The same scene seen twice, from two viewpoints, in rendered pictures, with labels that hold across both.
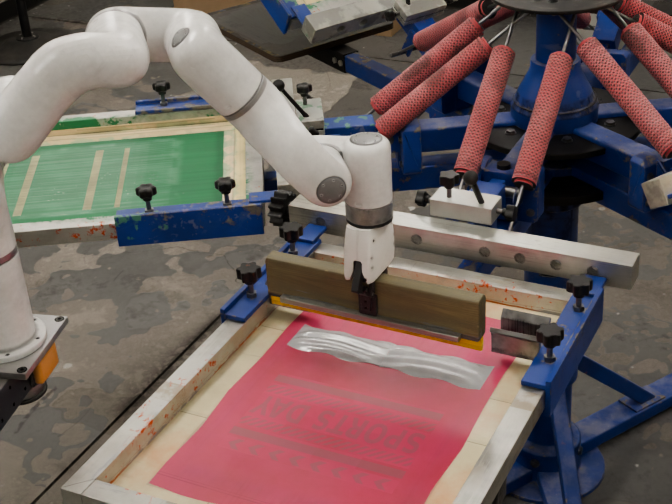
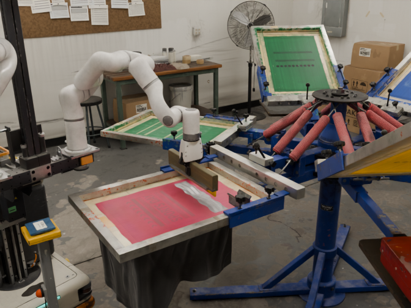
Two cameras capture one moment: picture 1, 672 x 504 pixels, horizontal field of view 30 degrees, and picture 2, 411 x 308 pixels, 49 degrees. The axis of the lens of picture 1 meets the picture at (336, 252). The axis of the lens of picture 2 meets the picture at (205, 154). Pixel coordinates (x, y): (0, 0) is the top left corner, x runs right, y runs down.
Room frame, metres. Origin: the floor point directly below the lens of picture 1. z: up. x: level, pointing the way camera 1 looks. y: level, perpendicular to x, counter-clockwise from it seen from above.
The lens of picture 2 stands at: (0.11, -1.01, 1.90)
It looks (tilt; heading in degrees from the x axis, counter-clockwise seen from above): 21 degrees down; 28
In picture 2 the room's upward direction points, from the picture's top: 1 degrees counter-clockwise
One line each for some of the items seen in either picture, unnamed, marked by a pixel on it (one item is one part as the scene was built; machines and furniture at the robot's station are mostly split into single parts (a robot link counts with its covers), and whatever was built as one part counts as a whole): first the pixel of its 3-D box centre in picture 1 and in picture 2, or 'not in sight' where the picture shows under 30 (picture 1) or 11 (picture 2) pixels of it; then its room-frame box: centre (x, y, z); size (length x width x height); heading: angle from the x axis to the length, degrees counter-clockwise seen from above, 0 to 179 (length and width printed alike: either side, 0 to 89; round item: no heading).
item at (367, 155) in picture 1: (341, 169); (183, 118); (1.74, -0.02, 1.33); 0.15 x 0.10 x 0.11; 101
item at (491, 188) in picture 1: (476, 212); (269, 164); (2.14, -0.28, 1.02); 0.17 x 0.06 x 0.05; 152
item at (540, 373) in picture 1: (564, 346); (254, 208); (1.73, -0.37, 0.98); 0.30 x 0.05 x 0.07; 152
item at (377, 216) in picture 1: (371, 204); (192, 134); (1.74, -0.06, 1.26); 0.09 x 0.07 x 0.03; 152
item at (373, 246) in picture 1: (370, 240); (191, 148); (1.74, -0.06, 1.20); 0.10 x 0.07 x 0.11; 152
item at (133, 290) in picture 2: not in sight; (118, 265); (1.39, 0.13, 0.74); 0.45 x 0.03 x 0.43; 62
